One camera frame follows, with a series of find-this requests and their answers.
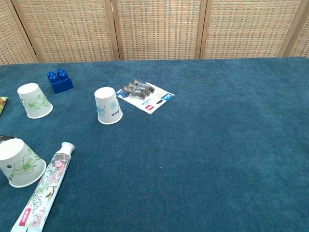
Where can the white cup blue flower print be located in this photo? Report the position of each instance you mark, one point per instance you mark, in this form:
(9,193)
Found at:
(106,106)

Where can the white cup green flower print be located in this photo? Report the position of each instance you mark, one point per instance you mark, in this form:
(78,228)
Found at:
(33,101)
(19,164)

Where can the blue table cloth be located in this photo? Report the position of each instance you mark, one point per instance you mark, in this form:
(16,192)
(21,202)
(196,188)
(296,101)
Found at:
(193,145)

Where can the woven rattan folding screen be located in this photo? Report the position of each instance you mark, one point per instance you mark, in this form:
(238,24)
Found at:
(157,29)

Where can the blue toy building block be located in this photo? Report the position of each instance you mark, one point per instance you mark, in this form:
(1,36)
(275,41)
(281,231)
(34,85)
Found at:
(61,84)

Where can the floral toothpaste tube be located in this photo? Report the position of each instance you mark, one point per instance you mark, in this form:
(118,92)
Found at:
(48,178)

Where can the green snack packet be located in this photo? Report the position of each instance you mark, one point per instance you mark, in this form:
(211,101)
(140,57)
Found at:
(2,104)

